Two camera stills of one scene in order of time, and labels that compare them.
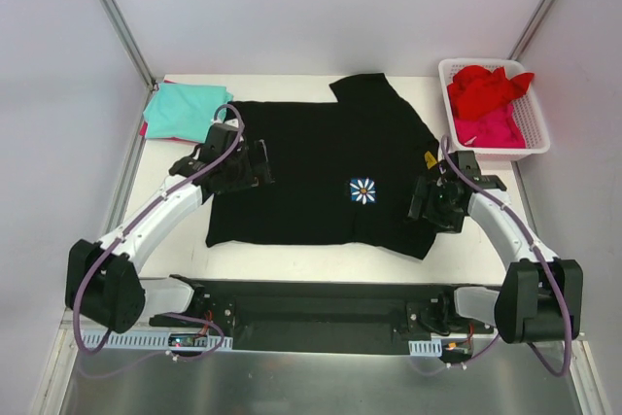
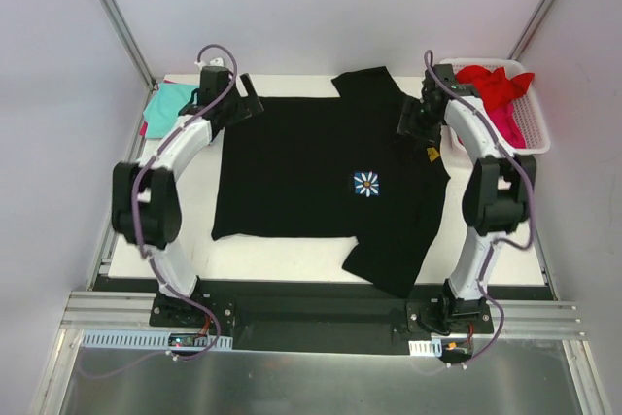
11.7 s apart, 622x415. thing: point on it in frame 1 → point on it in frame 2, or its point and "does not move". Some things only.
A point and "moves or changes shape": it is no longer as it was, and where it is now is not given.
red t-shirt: [475, 91] does not move
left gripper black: [254, 165] → [244, 104]
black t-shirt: [342, 172] moves or changes shape
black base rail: [322, 316] does not move
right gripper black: [420, 198] → [410, 123]
